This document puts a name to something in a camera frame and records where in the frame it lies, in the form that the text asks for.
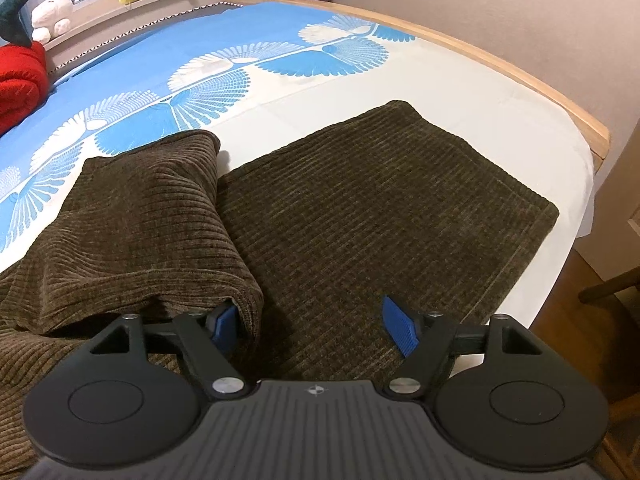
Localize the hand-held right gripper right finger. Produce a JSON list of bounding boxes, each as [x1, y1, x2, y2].
[[382, 295, 541, 402]]

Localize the dark wooden chair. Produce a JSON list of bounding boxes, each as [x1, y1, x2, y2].
[[577, 240, 640, 311]]

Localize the blue white printed bed sheet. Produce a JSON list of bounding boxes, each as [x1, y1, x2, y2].
[[0, 0, 598, 271]]

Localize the wooden bed frame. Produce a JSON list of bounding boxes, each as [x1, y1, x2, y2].
[[225, 0, 612, 163]]

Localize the brown corduroy pants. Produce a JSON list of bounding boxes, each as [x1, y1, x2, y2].
[[0, 100, 560, 461]]

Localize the dark teal plush toy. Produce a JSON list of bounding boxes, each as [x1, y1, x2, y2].
[[0, 0, 41, 48]]

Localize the white plush toy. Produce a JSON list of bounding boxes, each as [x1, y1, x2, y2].
[[31, 0, 75, 45]]

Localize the red blanket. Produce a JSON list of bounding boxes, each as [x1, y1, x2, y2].
[[0, 40, 49, 137]]

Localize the beige window ledge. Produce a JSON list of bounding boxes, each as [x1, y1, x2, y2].
[[42, 0, 262, 52]]

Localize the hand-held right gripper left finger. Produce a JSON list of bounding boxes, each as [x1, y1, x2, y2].
[[89, 305, 252, 402]]

